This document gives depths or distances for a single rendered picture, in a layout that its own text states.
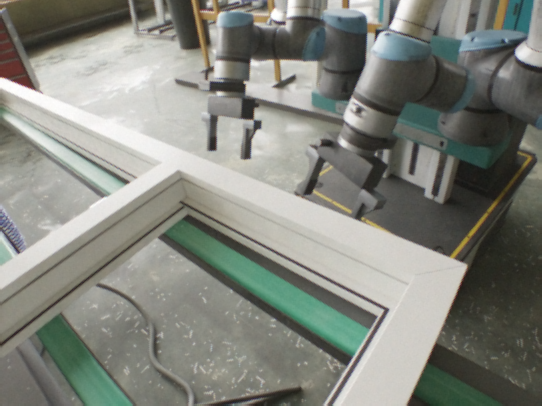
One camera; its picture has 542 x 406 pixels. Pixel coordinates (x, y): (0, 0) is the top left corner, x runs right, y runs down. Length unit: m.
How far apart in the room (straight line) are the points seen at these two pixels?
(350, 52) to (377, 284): 0.91
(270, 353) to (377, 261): 1.02
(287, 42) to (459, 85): 0.46
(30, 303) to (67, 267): 0.06
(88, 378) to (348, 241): 0.33
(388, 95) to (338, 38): 0.63
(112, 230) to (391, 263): 0.38
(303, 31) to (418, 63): 0.41
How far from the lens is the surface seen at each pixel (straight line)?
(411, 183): 1.54
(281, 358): 1.37
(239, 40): 0.89
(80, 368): 0.48
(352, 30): 1.20
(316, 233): 0.42
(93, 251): 0.54
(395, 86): 0.60
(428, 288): 0.38
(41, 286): 0.53
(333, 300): 0.46
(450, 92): 0.68
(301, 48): 0.94
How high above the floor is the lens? 1.23
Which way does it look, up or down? 38 degrees down
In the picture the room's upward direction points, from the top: 7 degrees counter-clockwise
